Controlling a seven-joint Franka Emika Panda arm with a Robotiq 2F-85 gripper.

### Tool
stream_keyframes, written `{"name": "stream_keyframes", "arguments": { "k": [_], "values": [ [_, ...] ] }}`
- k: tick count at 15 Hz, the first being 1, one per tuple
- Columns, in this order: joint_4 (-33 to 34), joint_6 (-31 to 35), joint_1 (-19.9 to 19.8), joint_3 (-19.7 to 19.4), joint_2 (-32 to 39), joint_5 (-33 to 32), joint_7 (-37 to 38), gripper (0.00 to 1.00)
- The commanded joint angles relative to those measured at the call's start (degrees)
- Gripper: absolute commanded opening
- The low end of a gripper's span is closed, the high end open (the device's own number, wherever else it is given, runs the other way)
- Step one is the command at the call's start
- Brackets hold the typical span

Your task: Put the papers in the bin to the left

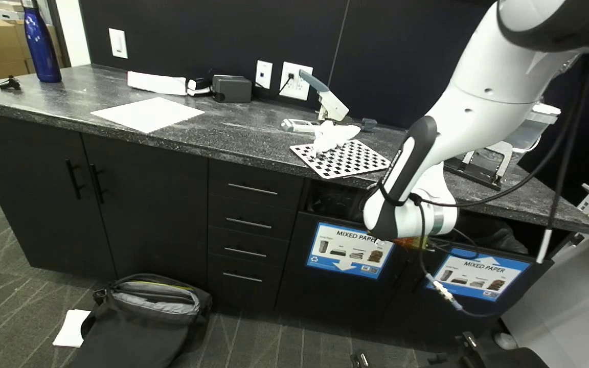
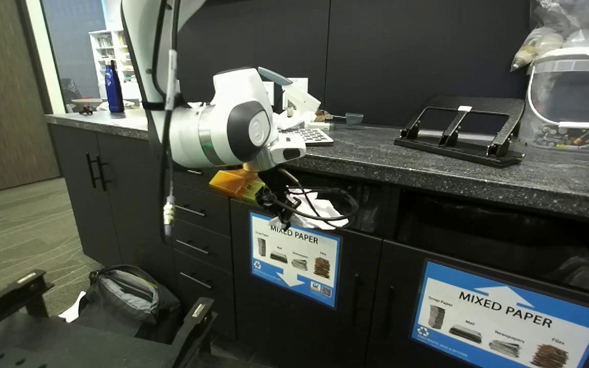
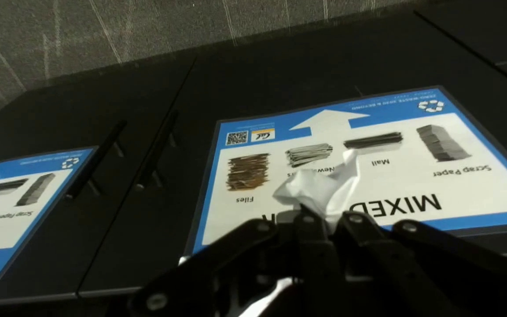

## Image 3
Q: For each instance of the black cabinet drawer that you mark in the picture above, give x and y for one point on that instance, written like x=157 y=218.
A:
x=483 y=24

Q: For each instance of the white paper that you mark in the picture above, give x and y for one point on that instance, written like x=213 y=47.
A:
x=317 y=188

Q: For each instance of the black bin door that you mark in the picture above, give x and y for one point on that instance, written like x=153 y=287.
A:
x=264 y=72
x=60 y=117

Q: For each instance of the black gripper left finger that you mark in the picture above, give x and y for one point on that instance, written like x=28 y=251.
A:
x=224 y=265

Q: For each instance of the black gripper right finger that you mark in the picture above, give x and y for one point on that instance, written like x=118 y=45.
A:
x=417 y=271

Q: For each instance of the blue sign with downward arrow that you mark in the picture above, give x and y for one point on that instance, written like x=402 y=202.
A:
x=382 y=174

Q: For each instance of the blue sign with upward arrow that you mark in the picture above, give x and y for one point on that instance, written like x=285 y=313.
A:
x=7 y=218

